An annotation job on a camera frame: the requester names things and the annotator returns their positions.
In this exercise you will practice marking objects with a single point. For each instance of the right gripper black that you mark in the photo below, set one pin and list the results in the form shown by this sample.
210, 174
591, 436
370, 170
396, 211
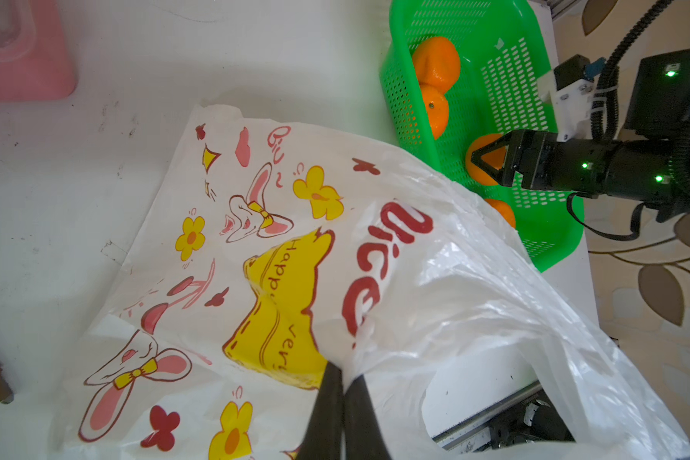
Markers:
540, 164

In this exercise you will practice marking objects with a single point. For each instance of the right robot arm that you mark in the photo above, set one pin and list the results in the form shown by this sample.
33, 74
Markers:
584, 158

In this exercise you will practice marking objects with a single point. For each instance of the orange fruit five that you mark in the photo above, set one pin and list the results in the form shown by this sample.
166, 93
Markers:
505, 211

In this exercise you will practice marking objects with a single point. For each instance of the orange fruit two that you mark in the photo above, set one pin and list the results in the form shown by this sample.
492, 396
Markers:
438, 109

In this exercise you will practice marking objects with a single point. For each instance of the orange fruit one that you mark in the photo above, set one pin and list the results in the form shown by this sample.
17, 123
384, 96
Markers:
437, 63

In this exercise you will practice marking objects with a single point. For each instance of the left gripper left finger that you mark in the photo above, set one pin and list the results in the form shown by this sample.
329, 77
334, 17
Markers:
324, 433

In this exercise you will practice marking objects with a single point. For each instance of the pink transparent storage box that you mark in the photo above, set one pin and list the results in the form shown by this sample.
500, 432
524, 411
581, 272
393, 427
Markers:
35, 64

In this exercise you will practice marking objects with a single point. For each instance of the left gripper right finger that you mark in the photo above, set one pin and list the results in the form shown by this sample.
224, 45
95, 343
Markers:
363, 439

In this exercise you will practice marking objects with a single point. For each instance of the white printed plastic bag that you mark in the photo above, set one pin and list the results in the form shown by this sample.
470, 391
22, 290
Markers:
272, 250

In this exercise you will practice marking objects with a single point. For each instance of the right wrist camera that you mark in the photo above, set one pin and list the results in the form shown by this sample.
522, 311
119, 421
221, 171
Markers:
569, 90

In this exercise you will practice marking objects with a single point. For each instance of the orange fruit three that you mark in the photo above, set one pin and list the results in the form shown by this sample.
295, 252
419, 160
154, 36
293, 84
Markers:
495, 159

